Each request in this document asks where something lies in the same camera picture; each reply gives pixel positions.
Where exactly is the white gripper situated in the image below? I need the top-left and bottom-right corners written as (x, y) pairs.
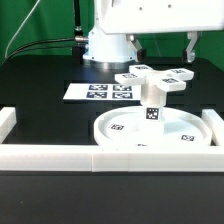
top-left (95, 0), bottom-right (224, 64)

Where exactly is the white cross-shaped table base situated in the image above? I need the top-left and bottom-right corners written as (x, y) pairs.
top-left (115, 64), bottom-right (194, 92)

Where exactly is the white round table top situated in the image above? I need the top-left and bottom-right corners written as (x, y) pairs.
top-left (94, 106), bottom-right (212, 148)

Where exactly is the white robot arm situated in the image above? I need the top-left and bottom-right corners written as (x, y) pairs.
top-left (83, 0), bottom-right (224, 69)

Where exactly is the white sheet with markers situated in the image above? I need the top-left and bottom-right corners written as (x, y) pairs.
top-left (63, 83), bottom-right (140, 101)

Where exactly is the black vertical cable connector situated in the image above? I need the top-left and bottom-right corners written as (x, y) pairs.
top-left (73, 0), bottom-right (83, 36)

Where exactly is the black cable bundle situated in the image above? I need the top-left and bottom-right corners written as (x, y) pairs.
top-left (1, 37), bottom-right (90, 66)

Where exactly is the white cable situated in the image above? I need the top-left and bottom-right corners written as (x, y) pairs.
top-left (4, 0), bottom-right (42, 60)

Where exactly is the white U-shaped boundary frame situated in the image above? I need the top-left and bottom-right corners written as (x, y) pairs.
top-left (0, 107), bottom-right (224, 172)

